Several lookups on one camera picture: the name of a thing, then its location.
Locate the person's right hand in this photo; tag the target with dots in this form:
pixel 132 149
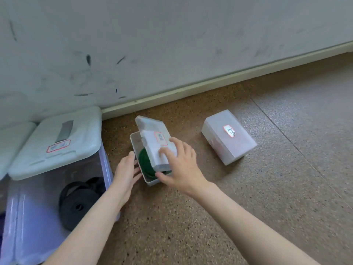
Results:
pixel 184 169

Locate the person's left hand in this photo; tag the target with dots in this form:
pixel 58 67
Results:
pixel 122 179

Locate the person's right middle finger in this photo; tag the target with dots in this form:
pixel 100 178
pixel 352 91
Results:
pixel 179 144

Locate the person's left thumb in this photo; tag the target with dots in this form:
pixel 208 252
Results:
pixel 137 175

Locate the person's right thumb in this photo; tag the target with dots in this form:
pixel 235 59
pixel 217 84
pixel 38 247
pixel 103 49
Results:
pixel 165 177

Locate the small translucent plastic box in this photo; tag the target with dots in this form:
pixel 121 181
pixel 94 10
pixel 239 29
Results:
pixel 154 135

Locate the person's left forearm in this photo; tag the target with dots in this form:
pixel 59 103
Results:
pixel 91 231

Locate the person's right forearm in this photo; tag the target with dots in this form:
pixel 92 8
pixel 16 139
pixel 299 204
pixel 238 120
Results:
pixel 248 231

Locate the green tape roll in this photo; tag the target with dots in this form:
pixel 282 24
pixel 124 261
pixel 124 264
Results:
pixel 144 162

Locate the closed translucent plastic box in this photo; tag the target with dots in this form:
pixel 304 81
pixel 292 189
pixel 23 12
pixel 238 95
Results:
pixel 226 140

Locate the cream baseboard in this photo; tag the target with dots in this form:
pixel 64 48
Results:
pixel 220 79

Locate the grey tape strip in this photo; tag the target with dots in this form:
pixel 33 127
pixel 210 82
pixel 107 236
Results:
pixel 64 131

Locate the white storage bin lid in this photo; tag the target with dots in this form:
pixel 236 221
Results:
pixel 13 143
pixel 41 157

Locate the large clear storage bin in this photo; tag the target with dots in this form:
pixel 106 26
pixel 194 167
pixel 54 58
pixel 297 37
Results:
pixel 33 218

